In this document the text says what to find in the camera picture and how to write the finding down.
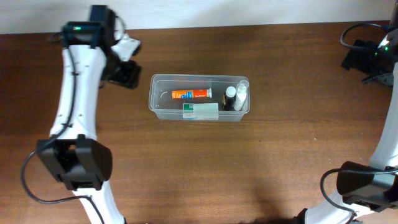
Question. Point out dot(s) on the white green medicine box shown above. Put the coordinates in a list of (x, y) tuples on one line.
[(200, 111)]

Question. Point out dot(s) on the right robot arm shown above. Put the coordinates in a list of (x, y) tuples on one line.
[(354, 190)]

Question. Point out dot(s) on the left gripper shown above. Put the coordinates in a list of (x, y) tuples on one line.
[(128, 74)]

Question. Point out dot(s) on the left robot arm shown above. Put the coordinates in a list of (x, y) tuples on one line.
[(94, 54)]

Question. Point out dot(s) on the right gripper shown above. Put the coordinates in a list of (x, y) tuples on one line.
[(359, 58)]

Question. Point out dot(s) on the dark bottle white cap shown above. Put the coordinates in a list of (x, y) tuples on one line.
[(229, 98)]

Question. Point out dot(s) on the clear plastic container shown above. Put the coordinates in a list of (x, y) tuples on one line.
[(162, 104)]

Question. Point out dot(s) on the orange effervescent tablet tube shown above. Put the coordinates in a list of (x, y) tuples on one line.
[(191, 94)]

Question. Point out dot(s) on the white squeeze bottle clear cap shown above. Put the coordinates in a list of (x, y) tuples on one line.
[(241, 94)]

